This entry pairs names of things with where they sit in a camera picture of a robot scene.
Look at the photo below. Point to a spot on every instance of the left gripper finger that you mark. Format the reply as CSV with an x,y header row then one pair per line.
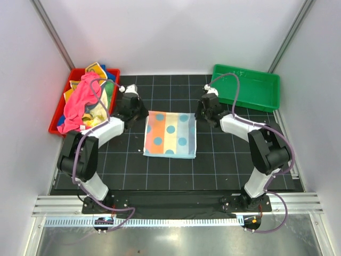
x,y
143,111
130,121

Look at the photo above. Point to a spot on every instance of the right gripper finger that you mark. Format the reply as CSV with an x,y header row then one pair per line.
x,y
199,114
211,120

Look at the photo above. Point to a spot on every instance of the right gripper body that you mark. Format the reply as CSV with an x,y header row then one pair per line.
x,y
206,113

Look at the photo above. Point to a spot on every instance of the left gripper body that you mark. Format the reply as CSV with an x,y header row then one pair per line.
x,y
136,111

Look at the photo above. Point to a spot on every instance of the polka dot striped towel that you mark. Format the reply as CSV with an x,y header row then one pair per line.
x,y
170,135

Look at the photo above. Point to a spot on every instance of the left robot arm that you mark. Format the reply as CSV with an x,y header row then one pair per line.
x,y
79,154

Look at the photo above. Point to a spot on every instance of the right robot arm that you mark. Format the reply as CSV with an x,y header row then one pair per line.
x,y
268,148

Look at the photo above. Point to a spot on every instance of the cream towel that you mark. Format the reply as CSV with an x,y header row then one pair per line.
x,y
96,114

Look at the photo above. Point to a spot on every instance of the pink towel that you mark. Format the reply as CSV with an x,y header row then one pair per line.
x,y
75,106

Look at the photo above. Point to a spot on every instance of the yellow and blue towel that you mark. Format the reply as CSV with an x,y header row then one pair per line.
x,y
97,72

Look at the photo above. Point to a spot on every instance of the green plastic bin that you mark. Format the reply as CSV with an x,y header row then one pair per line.
x,y
258,90

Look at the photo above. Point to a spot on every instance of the red plastic bin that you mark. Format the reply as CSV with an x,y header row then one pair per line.
x,y
55,122

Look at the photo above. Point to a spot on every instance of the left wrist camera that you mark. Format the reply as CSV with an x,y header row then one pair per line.
x,y
128,89

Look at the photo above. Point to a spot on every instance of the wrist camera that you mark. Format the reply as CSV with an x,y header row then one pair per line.
x,y
128,89
210,90

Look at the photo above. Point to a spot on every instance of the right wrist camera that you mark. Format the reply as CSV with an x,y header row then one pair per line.
x,y
210,90

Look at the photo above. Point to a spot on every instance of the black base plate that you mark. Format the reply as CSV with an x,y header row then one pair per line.
x,y
187,204

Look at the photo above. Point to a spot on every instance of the slotted cable duct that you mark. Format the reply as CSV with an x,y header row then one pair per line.
x,y
103,222

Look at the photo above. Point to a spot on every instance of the aluminium frame rail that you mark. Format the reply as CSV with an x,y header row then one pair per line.
x,y
297,203

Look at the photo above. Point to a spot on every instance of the left aluminium corner post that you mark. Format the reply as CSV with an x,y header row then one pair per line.
x,y
52,32

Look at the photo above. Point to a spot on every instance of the aluminium corner post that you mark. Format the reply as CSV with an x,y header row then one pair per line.
x,y
290,35
52,32

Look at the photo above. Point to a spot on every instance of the right aluminium corner post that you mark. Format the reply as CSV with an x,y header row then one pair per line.
x,y
290,35

